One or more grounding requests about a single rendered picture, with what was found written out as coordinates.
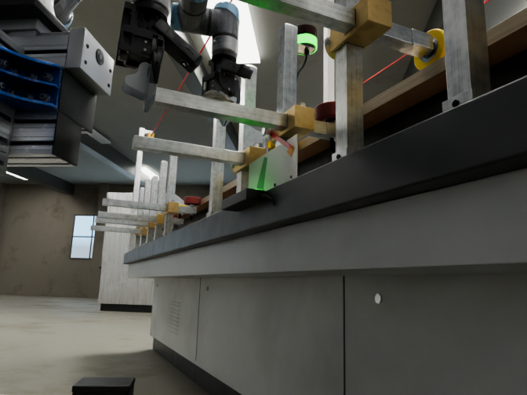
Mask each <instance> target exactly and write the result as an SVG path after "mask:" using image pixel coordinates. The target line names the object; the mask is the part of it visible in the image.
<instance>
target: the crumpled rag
mask: <svg viewBox="0 0 527 395"><path fill-rule="evenodd" d="M202 96H204V97H208V98H211V99H215V100H222V101H226V102H230V103H235V102H234V101H233V100H232V99H231V98H230V97H229V96H228V95H227V94H221V93H220V92H217V91H216V90H209V91H208V92H206V93H205V94H203V95H202Z"/></svg>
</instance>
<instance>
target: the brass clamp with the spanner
mask: <svg viewBox="0 0 527 395"><path fill-rule="evenodd" d="M314 112H315V109H314V108H309V107H303V106H300V105H294V106H292V107H291V108H289V109H288V110H287V111H286V112H285V113H284V114H287V127H286V128H285V129H283V130H282V131H278V130H273V132H274V133H275V134H276V135H278V136H280V137H281V138H282V137H285V138H289V139H290V138H292V137H293V136H295V135H296V134H298V140H299V139H301V138H302V137H304V136H306V135H307V134H309V133H310V132H313V131H314ZM269 140H270V141H271V142H272V143H273V144H274V145H275V143H276V141H277V140H276V139H275V138H273V137H270V138H269Z"/></svg>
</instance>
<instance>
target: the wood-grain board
mask: <svg viewBox="0 0 527 395"><path fill-rule="evenodd" d="M486 35H487V45H488V54H489V67H492V66H494V65H496V64H498V63H500V62H502V61H504V60H506V59H508V58H510V57H512V56H514V55H516V54H518V53H520V52H522V51H524V50H526V49H527V7H526V8H525V9H523V10H522V11H520V12H518V13H516V14H514V15H513V16H511V17H509V18H508V19H506V20H505V21H503V22H501V23H500V24H497V25H496V26H495V27H492V28H491V29H489V30H487V31H486ZM446 89H447V78H446V65H445V56H443V57H442V58H440V59H439V60H436V61H435V62H433V63H432V64H430V65H428V66H426V67H425V68H423V69H422V70H420V71H418V72H416V73H415V74H413V75H411V76H409V77H408V78H406V79H405V80H403V81H401V82H399V83H398V84H397V85H394V86H392V87H391V88H389V89H388V90H386V91H384V92H382V93H381V94H379V95H378V96H375V97H374V98H372V99H371V100H369V101H367V102H366V103H364V104H363V126H364V130H366V129H368V128H370V127H372V126H374V125H376V124H378V123H380V122H382V121H384V120H386V119H388V118H390V117H392V116H394V115H396V114H398V113H400V112H402V111H404V110H406V109H408V108H410V107H412V106H414V105H416V104H418V103H420V102H422V101H424V100H426V99H428V98H430V97H432V96H434V95H436V94H438V93H440V92H442V91H444V90H446ZM328 148H330V140H323V139H319V138H315V137H310V136H308V137H307V138H305V139H303V140H301V141H300V142H298V162H297V164H298V163H300V162H302V161H304V160H306V159H308V158H310V157H312V156H314V155H316V154H318V153H320V152H322V151H324V150H326V149H328ZM236 189H237V179H235V180H233V181H232V182H230V183H229V184H227V185H225V186H224V187H223V197H222V200H224V199H226V198H228V197H230V196H231V195H233V194H236ZM195 208H197V213H196V214H198V213H200V212H202V211H204V210H206V209H207V208H209V195H208V196H207V197H204V198H203V199H201V204H200V205H199V206H195ZM196 214H194V215H196ZM194 215H193V216H194Z"/></svg>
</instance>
